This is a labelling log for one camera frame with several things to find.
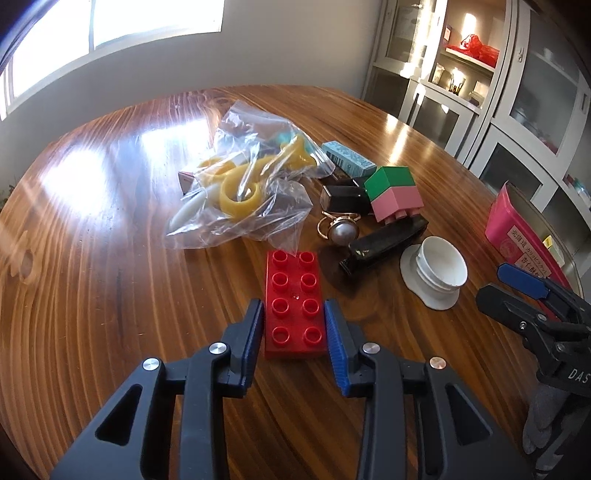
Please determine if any window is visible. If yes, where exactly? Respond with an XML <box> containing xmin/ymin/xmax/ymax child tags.
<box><xmin>0</xmin><ymin>0</ymin><xmax>225</xmax><ymax>121</ymax></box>

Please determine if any black lipstick case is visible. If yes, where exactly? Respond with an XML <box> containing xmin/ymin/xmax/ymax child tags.
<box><xmin>320</xmin><ymin>184</ymin><xmax>372</xmax><ymax>215</ymax></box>

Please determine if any glossy black tube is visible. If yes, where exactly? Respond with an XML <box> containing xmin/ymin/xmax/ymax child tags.
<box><xmin>339</xmin><ymin>216</ymin><xmax>429</xmax><ymax>277</ymax></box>

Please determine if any red plastic bag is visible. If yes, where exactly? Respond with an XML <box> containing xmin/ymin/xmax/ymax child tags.
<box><xmin>445</xmin><ymin>34</ymin><xmax>500</xmax><ymax>71</ymax></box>

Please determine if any person's right hand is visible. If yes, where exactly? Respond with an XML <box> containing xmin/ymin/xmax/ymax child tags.
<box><xmin>523</xmin><ymin>382</ymin><xmax>572</xmax><ymax>455</ymax></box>

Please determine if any green and pink building block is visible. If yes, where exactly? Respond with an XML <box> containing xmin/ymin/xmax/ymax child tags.
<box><xmin>364</xmin><ymin>166</ymin><xmax>423</xmax><ymax>225</ymax></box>

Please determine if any teal cardboard box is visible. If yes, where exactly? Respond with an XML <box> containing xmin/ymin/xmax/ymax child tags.
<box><xmin>321</xmin><ymin>141</ymin><xmax>377</xmax><ymax>178</ymax></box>

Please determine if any grey glass door cabinet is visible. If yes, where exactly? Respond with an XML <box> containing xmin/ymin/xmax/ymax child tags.
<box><xmin>360</xmin><ymin>0</ymin><xmax>591</xmax><ymax>268</ymax></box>

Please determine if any wooden desktop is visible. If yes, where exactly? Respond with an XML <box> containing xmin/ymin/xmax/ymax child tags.
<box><xmin>0</xmin><ymin>85</ymin><xmax>587</xmax><ymax>480</ymax></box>

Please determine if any gold pearl ring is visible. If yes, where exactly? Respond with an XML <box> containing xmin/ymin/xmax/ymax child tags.
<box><xmin>317</xmin><ymin>212</ymin><xmax>362</xmax><ymax>245</ymax></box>

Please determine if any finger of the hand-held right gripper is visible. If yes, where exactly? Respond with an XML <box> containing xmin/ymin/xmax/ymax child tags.
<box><xmin>498</xmin><ymin>263</ymin><xmax>591</xmax><ymax>325</ymax></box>
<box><xmin>475</xmin><ymin>284</ymin><xmax>591</xmax><ymax>365</ymax></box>

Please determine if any red building brick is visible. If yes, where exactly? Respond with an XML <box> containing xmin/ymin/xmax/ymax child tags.
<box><xmin>264</xmin><ymin>250</ymin><xmax>334</xmax><ymax>361</ymax></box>

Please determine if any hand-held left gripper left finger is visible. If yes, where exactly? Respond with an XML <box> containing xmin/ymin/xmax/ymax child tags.
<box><xmin>48</xmin><ymin>298</ymin><xmax>266</xmax><ymax>480</ymax></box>

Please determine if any pink tin box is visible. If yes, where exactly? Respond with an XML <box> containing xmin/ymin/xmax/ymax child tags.
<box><xmin>485</xmin><ymin>181</ymin><xmax>583</xmax><ymax>296</ymax></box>

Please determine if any clear bag of yellow toys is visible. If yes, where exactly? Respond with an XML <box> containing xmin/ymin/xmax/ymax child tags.
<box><xmin>165</xmin><ymin>99</ymin><xmax>337</xmax><ymax>250</ymax></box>

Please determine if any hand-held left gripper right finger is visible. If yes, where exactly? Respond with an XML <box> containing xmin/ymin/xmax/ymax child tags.
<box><xmin>323</xmin><ymin>299</ymin><xmax>537</xmax><ymax>480</ymax></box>

